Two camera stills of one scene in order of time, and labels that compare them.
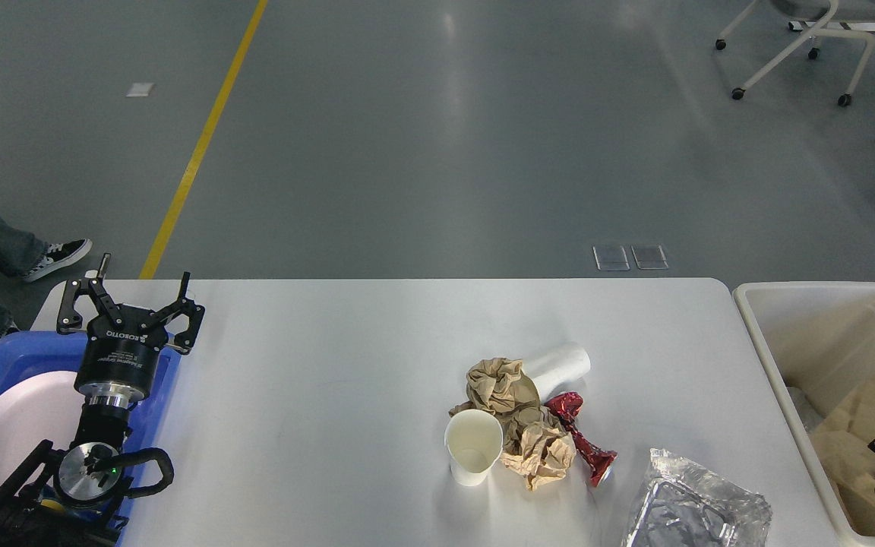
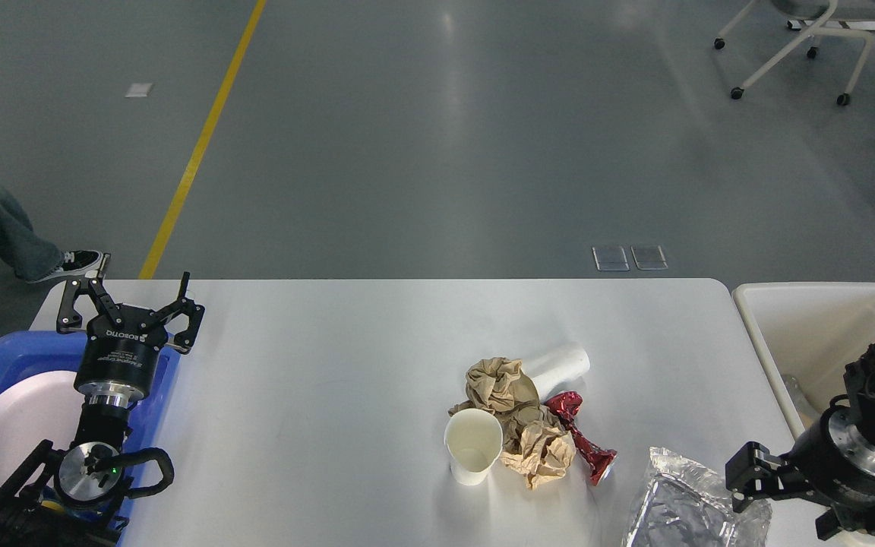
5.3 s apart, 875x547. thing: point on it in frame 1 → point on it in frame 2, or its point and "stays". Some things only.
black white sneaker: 56,254 → 76,263
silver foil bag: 683,504 stays
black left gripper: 118,358 stays
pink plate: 15,420 stays
